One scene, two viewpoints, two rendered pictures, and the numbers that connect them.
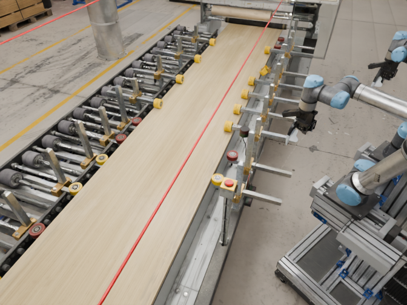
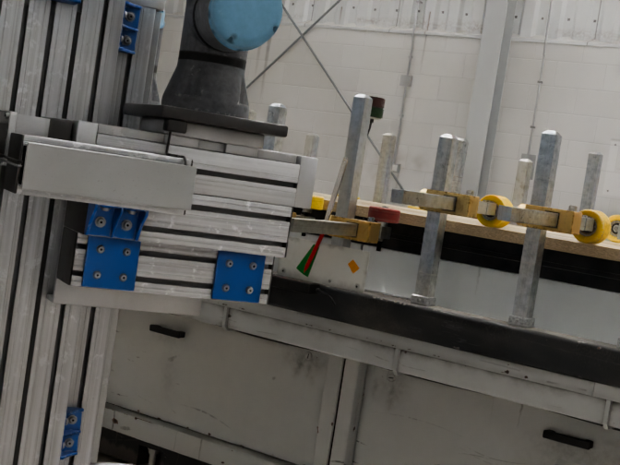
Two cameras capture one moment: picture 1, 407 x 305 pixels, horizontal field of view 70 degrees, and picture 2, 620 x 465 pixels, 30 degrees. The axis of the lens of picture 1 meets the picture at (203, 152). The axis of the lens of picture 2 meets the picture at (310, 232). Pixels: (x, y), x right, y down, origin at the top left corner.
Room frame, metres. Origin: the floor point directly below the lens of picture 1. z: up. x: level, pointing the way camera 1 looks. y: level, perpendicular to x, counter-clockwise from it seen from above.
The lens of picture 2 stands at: (2.00, -3.08, 0.97)
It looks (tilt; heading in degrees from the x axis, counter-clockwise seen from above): 3 degrees down; 103
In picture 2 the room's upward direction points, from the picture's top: 9 degrees clockwise
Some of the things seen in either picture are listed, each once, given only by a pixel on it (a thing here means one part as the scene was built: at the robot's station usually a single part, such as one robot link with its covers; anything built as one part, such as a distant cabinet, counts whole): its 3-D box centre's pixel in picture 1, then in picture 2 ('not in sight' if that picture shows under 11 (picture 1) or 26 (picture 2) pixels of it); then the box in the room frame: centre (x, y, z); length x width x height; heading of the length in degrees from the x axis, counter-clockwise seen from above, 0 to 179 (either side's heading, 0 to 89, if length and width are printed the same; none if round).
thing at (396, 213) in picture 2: (232, 159); (381, 228); (1.50, -0.20, 0.85); 0.08 x 0.08 x 0.11
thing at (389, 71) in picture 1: (388, 68); not in sight; (1.68, -1.14, 1.46); 0.09 x 0.08 x 0.12; 39
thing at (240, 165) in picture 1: (237, 190); (265, 196); (1.19, -0.21, 0.89); 0.03 x 0.03 x 0.48; 70
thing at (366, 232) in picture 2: (247, 166); (351, 229); (1.44, -0.30, 0.85); 0.13 x 0.06 x 0.05; 160
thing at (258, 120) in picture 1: (255, 144); (434, 236); (1.66, -0.39, 0.86); 0.03 x 0.03 x 0.48; 70
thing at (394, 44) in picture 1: (399, 42); not in sight; (1.68, -1.13, 1.62); 0.09 x 0.08 x 0.11; 32
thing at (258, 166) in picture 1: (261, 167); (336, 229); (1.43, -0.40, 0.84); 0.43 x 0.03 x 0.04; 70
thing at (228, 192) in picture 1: (228, 189); not in sight; (0.94, -0.12, 1.18); 0.07 x 0.07 x 0.08; 70
